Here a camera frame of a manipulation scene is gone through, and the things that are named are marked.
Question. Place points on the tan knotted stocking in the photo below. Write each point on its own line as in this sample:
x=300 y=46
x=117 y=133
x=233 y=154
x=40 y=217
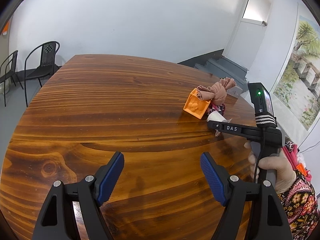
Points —
x=217 y=92

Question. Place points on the grey stairs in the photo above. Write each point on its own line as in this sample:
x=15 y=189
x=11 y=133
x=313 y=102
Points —
x=220 y=66

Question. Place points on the orange studded toy cube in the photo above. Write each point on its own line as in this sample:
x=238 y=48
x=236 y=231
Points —
x=302 y=168

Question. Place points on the hanging scroll painting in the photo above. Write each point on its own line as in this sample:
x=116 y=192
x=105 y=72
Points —
x=300 y=80

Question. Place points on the pink leopard sock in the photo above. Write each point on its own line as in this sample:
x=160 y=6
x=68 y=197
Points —
x=217 y=108

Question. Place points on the orange wall box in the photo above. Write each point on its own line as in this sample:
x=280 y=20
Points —
x=6 y=28

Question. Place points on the pink tin box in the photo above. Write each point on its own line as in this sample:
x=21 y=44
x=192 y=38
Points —
x=293 y=157

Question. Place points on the white sock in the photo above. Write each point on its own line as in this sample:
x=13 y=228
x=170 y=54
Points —
x=216 y=117

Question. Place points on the white bucket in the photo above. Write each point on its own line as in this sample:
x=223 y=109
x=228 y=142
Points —
x=5 y=87

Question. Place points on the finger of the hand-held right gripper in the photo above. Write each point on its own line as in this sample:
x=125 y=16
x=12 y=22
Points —
x=216 y=125

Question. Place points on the person's right forearm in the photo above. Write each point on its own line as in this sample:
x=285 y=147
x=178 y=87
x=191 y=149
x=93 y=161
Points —
x=300 y=205

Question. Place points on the person's right hand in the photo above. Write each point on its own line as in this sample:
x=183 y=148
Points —
x=283 y=172

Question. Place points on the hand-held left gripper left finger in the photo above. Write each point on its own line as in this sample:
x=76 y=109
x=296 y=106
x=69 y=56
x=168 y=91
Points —
x=111 y=177

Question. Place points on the black chair checkered back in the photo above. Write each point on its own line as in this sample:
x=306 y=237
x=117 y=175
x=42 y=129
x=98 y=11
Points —
x=47 y=62

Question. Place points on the grey tissue box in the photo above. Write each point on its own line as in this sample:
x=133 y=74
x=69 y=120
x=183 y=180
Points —
x=235 y=92

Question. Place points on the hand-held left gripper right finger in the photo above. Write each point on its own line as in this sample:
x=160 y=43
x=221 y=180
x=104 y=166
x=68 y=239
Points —
x=212 y=180

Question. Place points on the orange flower toy cube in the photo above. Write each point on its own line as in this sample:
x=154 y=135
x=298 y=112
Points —
x=195 y=107

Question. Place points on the black metal chair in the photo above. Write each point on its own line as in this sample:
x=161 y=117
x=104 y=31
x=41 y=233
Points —
x=11 y=65

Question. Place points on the wooden desktop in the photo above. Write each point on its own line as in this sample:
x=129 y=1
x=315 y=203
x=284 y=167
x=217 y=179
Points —
x=112 y=110

